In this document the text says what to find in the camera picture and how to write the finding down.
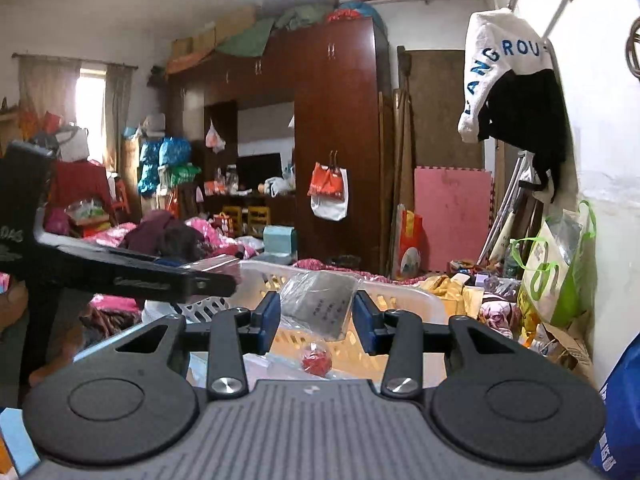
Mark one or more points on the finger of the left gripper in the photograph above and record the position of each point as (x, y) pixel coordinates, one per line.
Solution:
(201, 284)

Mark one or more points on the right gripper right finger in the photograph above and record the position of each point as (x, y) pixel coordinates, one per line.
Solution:
(486, 395)

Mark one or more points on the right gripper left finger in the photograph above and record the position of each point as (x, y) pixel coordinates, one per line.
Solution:
(144, 392)

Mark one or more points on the white tissue pack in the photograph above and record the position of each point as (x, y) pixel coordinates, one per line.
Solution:
(318, 302)

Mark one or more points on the red ball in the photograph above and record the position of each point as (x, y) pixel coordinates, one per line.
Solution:
(316, 360)

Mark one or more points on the person's left hand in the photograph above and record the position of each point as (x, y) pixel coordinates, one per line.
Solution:
(13, 307)

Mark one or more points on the dark clothes pile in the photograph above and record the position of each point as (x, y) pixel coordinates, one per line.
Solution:
(160, 234)

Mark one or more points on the pink floral bedding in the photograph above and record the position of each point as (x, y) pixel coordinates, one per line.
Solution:
(216, 243)

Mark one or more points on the teal box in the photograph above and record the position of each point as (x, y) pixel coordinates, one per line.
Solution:
(280, 241)

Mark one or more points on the yellow blanket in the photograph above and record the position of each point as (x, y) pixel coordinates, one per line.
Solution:
(457, 294)

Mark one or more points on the black television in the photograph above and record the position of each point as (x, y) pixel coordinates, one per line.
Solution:
(254, 170)

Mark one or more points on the blue shopping bag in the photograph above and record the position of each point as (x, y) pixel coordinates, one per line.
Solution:
(617, 453)

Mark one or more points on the green white shopping bag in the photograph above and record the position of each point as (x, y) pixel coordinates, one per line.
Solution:
(559, 265)

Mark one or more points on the white plastic laundry basket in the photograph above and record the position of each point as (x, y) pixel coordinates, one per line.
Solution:
(349, 360)

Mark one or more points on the orange white hanging bag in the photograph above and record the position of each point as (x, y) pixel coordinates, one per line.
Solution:
(328, 190)

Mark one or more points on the window curtain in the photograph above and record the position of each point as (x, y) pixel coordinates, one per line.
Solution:
(48, 85)

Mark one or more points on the dark red wooden wardrobe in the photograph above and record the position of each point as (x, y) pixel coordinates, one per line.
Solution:
(334, 75)

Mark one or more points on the pink foam mat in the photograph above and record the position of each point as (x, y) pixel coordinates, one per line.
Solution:
(455, 207)

